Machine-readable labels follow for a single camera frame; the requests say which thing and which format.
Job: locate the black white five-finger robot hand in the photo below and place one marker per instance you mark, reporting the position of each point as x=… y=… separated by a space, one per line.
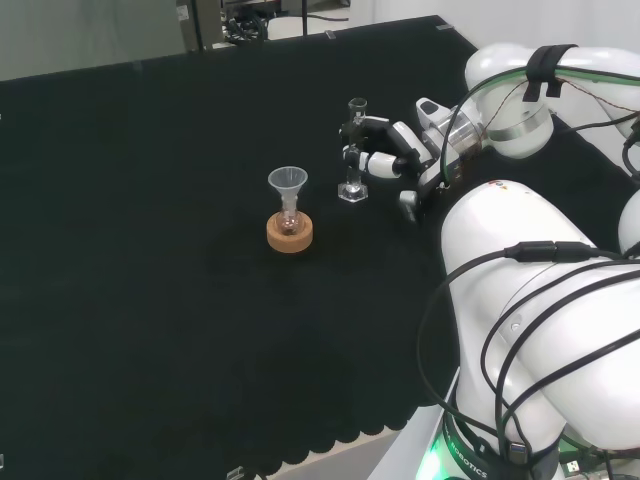
x=425 y=160

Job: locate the clear glass graduated cylinder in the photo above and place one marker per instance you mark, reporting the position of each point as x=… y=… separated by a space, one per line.
x=353 y=192

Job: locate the clear plastic funnel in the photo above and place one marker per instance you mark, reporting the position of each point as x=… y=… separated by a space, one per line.
x=287 y=182

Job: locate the small round-bottom glass flask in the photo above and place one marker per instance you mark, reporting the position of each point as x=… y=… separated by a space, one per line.
x=289 y=226

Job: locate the thin dark tripod pole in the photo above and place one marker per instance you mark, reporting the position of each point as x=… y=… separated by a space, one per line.
x=304 y=17

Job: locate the grey metal cabinet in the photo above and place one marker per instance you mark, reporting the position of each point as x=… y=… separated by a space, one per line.
x=197 y=22

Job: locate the black bench cloth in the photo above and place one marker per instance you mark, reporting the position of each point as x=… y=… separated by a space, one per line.
x=150 y=250

